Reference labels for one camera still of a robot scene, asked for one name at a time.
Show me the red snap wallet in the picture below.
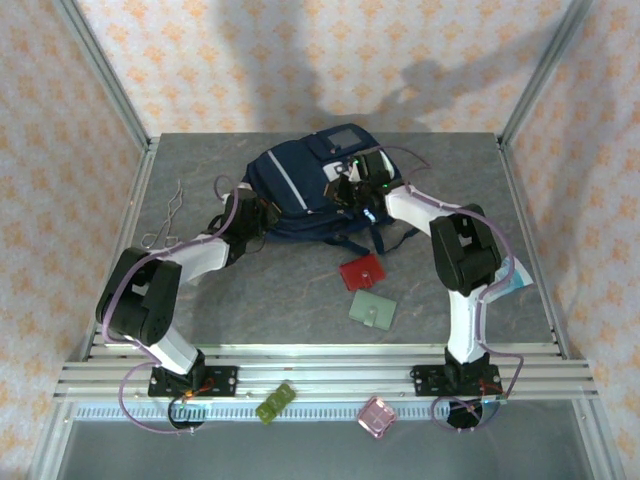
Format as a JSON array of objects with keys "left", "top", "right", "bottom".
[{"left": 338, "top": 253, "right": 388, "bottom": 292}]

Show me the aluminium mounting rail beam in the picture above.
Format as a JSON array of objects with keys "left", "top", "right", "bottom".
[{"left": 53, "top": 342, "right": 599, "bottom": 404}]

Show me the aluminium table side rail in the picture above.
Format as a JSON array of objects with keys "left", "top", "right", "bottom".
[
  {"left": 494, "top": 137, "right": 571, "bottom": 359},
  {"left": 82, "top": 137, "right": 161, "bottom": 361}
]

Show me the light blue tissue packet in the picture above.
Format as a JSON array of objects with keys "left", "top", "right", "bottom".
[{"left": 482, "top": 254, "right": 535, "bottom": 304}]

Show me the navy blue student backpack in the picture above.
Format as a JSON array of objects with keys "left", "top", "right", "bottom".
[{"left": 241, "top": 123, "right": 421, "bottom": 256}]

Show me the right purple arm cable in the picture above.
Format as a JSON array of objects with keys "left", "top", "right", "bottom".
[{"left": 372, "top": 145, "right": 526, "bottom": 434}]

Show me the green plastic block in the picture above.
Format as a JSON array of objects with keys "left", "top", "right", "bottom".
[{"left": 255, "top": 382, "right": 297, "bottom": 426}]

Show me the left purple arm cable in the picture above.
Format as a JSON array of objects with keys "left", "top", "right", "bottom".
[{"left": 102, "top": 175, "right": 246, "bottom": 435}]

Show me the pale green snap wallet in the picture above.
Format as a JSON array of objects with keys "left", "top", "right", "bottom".
[{"left": 348, "top": 290, "right": 399, "bottom": 331}]

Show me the slotted grey cable duct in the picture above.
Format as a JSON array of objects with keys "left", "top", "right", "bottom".
[{"left": 74, "top": 402, "right": 576, "bottom": 422}]

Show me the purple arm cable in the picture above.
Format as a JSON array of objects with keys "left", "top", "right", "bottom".
[
  {"left": 102, "top": 175, "right": 246, "bottom": 435},
  {"left": 372, "top": 145, "right": 526, "bottom": 434}
]

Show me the pink square plastic box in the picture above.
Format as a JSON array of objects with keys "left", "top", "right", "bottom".
[{"left": 357, "top": 395, "right": 398, "bottom": 440}]

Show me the thin bent metal wire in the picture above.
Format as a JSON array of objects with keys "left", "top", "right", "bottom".
[{"left": 141, "top": 178, "right": 185, "bottom": 250}]

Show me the aluminium frame post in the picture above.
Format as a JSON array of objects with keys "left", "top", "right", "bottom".
[
  {"left": 52, "top": 0, "right": 151, "bottom": 151},
  {"left": 497, "top": 0, "right": 594, "bottom": 149}
]

